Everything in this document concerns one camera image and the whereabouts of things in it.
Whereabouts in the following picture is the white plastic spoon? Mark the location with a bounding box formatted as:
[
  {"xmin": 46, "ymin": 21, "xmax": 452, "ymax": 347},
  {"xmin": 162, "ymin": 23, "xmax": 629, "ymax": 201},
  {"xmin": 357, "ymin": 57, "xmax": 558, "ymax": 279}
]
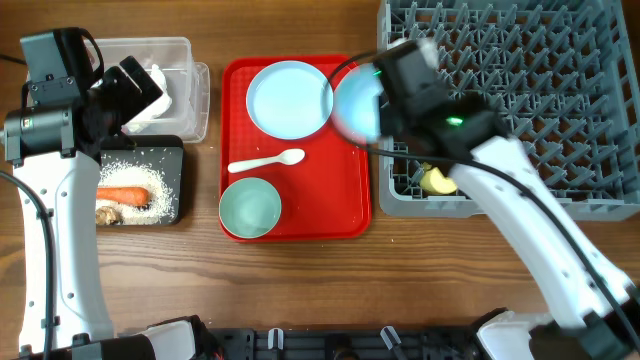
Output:
[{"xmin": 227, "ymin": 148, "xmax": 305, "ymax": 173}]

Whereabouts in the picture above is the black waste tray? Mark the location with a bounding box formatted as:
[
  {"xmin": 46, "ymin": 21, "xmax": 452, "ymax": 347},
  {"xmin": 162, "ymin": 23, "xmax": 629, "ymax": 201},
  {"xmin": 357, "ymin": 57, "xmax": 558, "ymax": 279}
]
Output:
[{"xmin": 101, "ymin": 135, "xmax": 184, "ymax": 225}]

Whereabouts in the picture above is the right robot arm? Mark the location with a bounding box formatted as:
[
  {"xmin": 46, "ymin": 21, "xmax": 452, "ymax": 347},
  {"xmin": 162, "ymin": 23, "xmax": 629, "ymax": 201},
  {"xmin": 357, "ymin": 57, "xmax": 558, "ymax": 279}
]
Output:
[{"xmin": 364, "ymin": 39, "xmax": 639, "ymax": 359}]

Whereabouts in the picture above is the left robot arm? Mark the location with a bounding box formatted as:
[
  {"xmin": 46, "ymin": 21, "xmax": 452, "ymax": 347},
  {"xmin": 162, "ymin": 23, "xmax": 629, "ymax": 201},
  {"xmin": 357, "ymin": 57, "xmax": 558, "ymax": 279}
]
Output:
[{"xmin": 1, "ymin": 27, "xmax": 204, "ymax": 359}]

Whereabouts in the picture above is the black cable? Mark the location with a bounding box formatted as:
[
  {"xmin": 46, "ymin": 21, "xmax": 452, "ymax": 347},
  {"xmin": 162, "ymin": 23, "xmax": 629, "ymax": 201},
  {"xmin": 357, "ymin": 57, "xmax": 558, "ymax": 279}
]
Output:
[
  {"xmin": 327, "ymin": 49, "xmax": 640, "ymax": 351},
  {"xmin": 0, "ymin": 52, "xmax": 56, "ymax": 360}
]

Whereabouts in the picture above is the red serving tray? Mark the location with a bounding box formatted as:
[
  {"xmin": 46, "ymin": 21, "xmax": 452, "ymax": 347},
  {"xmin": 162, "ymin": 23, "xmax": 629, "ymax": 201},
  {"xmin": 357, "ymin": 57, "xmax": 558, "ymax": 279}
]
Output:
[{"xmin": 219, "ymin": 57, "xmax": 372, "ymax": 242}]

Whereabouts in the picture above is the yellow plastic cup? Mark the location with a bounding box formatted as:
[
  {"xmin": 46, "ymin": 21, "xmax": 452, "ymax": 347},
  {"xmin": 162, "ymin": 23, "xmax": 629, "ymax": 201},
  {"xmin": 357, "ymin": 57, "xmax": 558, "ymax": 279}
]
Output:
[{"xmin": 419, "ymin": 163, "xmax": 457, "ymax": 195}]

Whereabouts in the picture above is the light blue bowl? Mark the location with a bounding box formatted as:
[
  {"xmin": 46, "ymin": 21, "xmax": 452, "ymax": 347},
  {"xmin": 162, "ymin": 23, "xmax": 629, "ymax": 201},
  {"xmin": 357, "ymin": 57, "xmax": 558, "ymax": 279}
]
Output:
[{"xmin": 332, "ymin": 63, "xmax": 383, "ymax": 145}]

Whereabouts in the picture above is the left black cable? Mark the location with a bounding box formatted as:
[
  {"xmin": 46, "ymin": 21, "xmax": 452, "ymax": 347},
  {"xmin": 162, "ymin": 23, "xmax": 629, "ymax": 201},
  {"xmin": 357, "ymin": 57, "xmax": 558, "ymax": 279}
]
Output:
[{"xmin": 0, "ymin": 52, "xmax": 56, "ymax": 360}]

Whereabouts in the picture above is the green bowl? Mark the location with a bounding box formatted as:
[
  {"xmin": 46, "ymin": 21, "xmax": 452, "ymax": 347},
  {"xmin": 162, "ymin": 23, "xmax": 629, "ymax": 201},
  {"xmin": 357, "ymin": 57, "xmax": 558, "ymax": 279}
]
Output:
[{"xmin": 219, "ymin": 177, "xmax": 282, "ymax": 239}]

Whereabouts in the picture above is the light blue plate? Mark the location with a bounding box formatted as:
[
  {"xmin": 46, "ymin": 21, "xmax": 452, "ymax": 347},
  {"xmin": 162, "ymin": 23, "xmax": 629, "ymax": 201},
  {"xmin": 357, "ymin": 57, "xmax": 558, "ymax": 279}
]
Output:
[{"xmin": 246, "ymin": 60, "xmax": 333, "ymax": 140}]

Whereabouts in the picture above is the orange carrot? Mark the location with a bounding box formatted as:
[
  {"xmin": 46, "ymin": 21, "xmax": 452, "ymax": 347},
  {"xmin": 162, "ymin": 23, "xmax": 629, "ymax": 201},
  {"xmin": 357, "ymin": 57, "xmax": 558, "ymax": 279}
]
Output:
[{"xmin": 96, "ymin": 187, "xmax": 151, "ymax": 207}]

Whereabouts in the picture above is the right black cable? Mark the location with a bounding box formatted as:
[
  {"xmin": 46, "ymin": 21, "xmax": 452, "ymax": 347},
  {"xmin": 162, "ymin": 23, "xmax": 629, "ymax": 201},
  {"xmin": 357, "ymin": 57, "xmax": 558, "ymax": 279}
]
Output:
[{"xmin": 327, "ymin": 49, "xmax": 640, "ymax": 351}]

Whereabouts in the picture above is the grey dishwasher rack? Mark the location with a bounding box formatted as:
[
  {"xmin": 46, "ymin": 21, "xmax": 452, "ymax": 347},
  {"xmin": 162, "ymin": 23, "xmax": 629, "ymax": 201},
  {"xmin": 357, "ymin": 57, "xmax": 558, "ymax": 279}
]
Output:
[{"xmin": 377, "ymin": 0, "xmax": 639, "ymax": 221}]

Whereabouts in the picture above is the clear plastic waste bin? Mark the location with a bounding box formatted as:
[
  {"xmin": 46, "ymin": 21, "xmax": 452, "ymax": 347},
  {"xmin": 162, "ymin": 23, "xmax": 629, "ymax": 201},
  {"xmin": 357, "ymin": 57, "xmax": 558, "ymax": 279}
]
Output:
[{"xmin": 96, "ymin": 37, "xmax": 211, "ymax": 143}]

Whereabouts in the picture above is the white napkin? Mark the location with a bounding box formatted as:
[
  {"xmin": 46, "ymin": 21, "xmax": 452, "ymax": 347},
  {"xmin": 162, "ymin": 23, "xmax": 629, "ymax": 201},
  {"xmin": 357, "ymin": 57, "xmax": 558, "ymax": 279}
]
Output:
[{"xmin": 124, "ymin": 64, "xmax": 172, "ymax": 134}]

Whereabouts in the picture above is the brown food scrap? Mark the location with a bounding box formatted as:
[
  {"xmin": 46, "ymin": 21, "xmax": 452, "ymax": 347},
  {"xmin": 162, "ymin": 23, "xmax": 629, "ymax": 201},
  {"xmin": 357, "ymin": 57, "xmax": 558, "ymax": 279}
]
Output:
[{"xmin": 95, "ymin": 206, "xmax": 122, "ymax": 226}]

